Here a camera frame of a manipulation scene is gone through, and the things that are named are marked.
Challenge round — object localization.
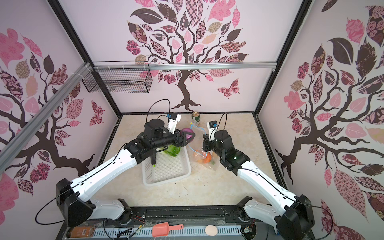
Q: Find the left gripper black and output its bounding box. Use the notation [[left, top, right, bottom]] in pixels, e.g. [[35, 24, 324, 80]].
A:
[[152, 128, 195, 149]]

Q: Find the green lettuce toy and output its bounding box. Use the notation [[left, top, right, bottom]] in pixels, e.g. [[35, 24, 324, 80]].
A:
[[164, 145, 181, 157]]

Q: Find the orange carrot toy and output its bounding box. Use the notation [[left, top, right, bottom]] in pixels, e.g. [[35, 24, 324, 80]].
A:
[[203, 153, 212, 164]]

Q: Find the clear zip top bag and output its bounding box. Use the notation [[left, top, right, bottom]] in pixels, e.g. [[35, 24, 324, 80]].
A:
[[188, 123, 219, 171]]

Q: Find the purple onion toy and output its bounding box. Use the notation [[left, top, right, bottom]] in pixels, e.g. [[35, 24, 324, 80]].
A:
[[181, 128, 196, 143]]

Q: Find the white plastic perforated basket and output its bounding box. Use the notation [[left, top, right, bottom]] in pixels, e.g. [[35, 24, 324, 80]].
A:
[[141, 147, 192, 187]]

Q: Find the dark cucumber toy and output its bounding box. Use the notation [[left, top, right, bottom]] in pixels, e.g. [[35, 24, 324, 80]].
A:
[[151, 149, 157, 167]]

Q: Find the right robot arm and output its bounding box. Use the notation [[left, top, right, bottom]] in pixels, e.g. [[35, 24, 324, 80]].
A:
[[202, 129, 315, 240]]

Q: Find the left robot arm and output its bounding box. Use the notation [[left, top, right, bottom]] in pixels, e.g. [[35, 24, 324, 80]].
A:
[[56, 119, 196, 228]]

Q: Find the green beverage can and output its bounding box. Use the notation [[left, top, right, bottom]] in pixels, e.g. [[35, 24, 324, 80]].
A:
[[192, 112, 201, 126]]

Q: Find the beige oval sponge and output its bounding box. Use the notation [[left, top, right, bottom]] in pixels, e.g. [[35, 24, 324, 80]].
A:
[[205, 225, 218, 236]]

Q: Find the pink plastic scoop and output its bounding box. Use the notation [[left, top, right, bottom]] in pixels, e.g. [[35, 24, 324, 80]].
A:
[[152, 222, 184, 238]]

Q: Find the brown sauce bottle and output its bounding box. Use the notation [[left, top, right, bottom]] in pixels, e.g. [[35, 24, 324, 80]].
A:
[[66, 227, 96, 239]]

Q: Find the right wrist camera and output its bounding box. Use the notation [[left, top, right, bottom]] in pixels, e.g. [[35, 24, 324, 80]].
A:
[[207, 121, 218, 141]]

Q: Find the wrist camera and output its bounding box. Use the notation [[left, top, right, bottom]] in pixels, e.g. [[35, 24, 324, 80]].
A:
[[207, 121, 218, 141], [166, 113, 181, 134]]

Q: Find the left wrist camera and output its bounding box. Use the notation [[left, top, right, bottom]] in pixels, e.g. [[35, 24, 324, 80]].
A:
[[166, 113, 181, 134]]

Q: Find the black wire wall basket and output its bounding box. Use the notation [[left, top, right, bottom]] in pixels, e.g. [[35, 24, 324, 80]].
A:
[[82, 60, 153, 94]]

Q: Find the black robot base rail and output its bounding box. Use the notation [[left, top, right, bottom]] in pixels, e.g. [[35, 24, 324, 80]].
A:
[[55, 203, 316, 240]]

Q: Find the aluminium rail back wall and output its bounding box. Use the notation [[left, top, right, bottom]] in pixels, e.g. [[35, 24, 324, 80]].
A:
[[93, 62, 277, 71]]

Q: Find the aluminium rail wall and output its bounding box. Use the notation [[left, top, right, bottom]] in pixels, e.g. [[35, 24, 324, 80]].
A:
[[1, 63, 92, 173], [93, 62, 277, 71]]

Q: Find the white slotted cable duct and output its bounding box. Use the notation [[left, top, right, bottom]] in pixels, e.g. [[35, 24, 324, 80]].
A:
[[92, 225, 243, 239]]

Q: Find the aluminium rail left wall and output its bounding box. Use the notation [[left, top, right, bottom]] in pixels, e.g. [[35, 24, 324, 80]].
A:
[[1, 63, 92, 173]]

